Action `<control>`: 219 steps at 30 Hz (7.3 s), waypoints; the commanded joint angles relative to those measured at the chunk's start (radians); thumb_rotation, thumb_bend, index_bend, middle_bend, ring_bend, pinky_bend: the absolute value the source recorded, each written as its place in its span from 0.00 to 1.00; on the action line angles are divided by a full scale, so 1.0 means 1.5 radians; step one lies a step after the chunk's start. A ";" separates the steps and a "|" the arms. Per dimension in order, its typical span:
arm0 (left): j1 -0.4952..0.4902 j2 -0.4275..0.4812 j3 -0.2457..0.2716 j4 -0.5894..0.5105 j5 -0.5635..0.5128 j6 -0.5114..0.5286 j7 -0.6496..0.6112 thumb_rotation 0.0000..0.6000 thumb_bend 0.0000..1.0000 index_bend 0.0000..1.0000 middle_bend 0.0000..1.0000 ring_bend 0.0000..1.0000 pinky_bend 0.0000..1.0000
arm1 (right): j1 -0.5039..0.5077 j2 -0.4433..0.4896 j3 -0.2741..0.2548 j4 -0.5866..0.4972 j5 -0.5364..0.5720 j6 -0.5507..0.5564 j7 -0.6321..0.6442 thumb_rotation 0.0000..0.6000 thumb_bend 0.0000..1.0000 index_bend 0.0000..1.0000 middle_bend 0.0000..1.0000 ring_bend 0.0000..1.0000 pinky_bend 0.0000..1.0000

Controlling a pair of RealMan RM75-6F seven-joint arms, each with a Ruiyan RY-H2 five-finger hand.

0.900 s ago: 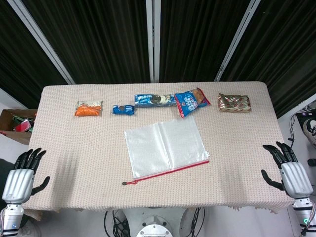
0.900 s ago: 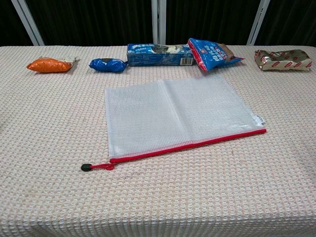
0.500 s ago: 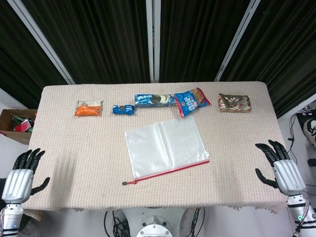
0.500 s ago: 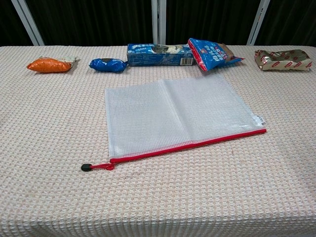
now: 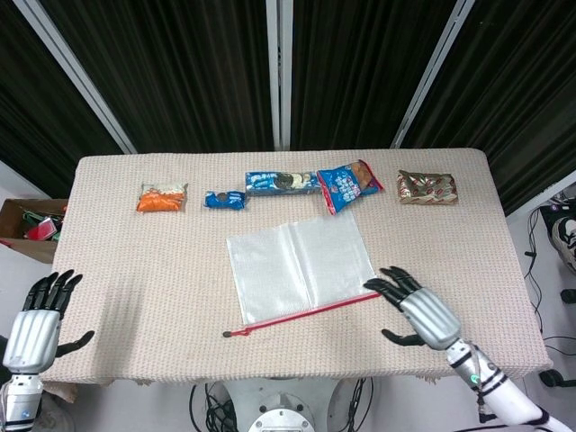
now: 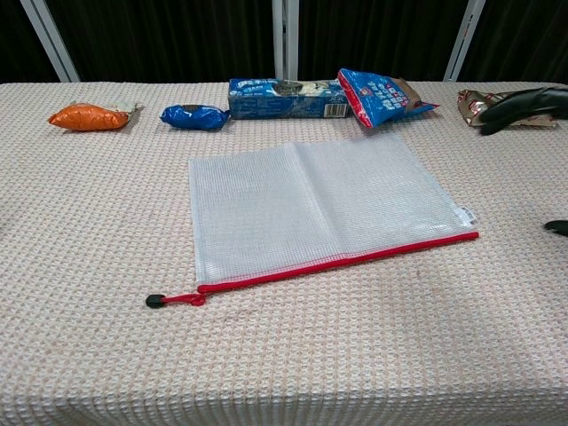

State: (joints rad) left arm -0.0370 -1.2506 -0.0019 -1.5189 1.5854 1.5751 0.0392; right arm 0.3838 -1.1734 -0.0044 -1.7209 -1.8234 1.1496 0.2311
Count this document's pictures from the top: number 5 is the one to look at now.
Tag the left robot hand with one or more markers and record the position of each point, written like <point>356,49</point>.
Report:
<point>33,335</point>

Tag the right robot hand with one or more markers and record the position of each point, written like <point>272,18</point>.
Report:
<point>429,317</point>

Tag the red-edged clear mesh pouch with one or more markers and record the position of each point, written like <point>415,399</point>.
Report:
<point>297,265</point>

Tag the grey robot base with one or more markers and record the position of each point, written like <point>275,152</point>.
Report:
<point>281,414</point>

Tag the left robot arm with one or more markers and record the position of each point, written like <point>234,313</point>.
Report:
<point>20,400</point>

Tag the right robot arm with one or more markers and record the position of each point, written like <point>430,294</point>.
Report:
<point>504,391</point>

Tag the blue and red snack bag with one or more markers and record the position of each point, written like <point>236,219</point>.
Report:
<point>344,186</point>

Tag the brown cardboard box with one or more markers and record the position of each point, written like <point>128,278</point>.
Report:
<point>27,252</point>

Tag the red item in cardboard box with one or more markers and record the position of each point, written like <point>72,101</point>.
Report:
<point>42,229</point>

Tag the gold and red snack packet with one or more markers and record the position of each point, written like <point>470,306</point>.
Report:
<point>427,187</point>

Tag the beige waffle tablecloth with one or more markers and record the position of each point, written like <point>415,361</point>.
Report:
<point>157,279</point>

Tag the black and white shoe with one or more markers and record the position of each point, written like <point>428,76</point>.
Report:
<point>566,240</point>

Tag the orange snack packet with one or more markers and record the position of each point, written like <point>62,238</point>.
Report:
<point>159,202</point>

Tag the long blue cookie box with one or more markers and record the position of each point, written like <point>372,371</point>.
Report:
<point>281,182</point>

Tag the small blue cookie packet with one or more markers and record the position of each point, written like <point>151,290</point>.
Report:
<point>223,200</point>

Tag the black pleated curtain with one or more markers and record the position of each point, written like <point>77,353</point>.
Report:
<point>189,72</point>

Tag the white frame post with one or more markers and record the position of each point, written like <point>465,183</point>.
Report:
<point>432,76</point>
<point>76,76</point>
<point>279,76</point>

